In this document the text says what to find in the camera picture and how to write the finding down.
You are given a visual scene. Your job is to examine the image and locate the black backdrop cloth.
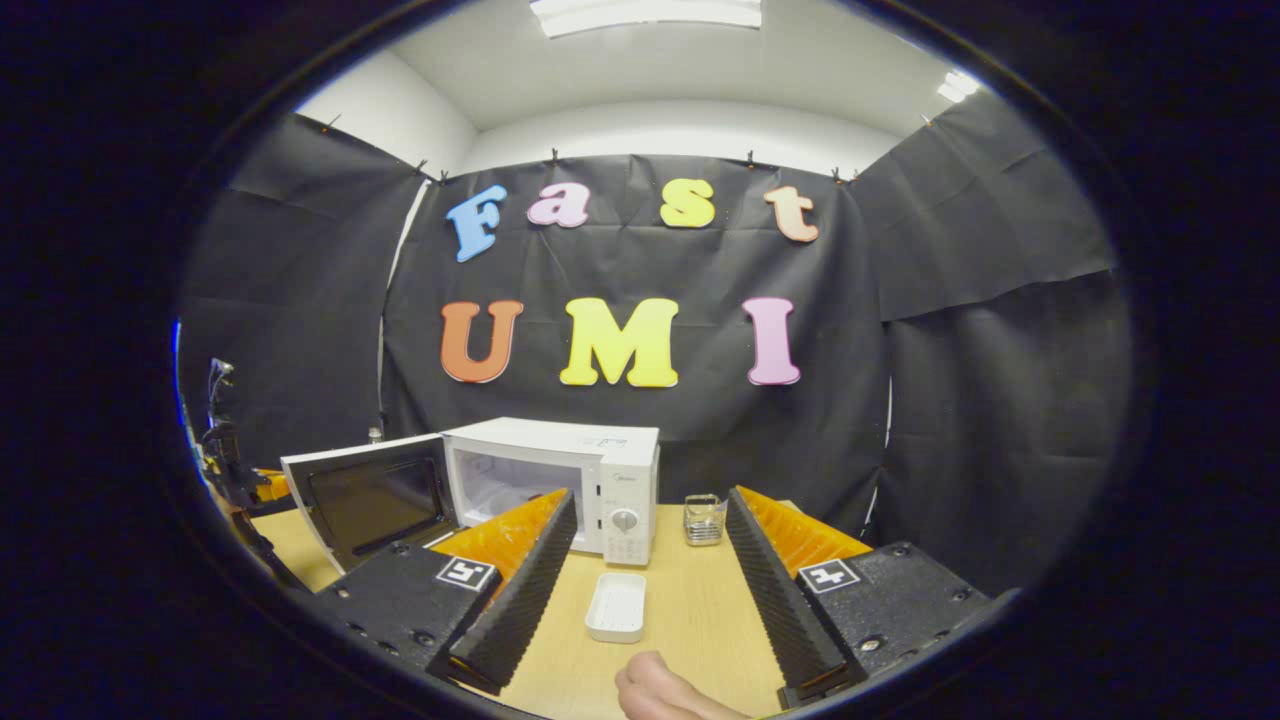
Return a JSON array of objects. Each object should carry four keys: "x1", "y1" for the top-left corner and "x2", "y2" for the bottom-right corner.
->
[{"x1": 175, "y1": 95, "x2": 1136, "y2": 596}]

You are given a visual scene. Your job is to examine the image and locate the small white rectangular tray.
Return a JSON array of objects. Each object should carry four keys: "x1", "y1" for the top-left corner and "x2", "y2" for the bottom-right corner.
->
[{"x1": 585, "y1": 572, "x2": 648, "y2": 644}]

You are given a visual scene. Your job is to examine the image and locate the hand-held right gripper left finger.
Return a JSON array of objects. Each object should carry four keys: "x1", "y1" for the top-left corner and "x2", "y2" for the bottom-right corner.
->
[{"x1": 315, "y1": 488, "x2": 579, "y2": 698}]

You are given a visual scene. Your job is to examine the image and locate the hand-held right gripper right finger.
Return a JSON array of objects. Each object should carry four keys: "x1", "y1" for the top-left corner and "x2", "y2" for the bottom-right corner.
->
[{"x1": 725, "y1": 486, "x2": 991, "y2": 709}]

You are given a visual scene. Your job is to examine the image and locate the white microwave oven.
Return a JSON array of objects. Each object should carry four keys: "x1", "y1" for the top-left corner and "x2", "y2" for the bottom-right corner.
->
[{"x1": 280, "y1": 417, "x2": 661, "y2": 576}]

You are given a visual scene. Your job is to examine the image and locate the large ceiling light panel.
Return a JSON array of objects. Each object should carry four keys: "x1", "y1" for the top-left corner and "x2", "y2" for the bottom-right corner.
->
[{"x1": 530, "y1": 0, "x2": 763, "y2": 39}]

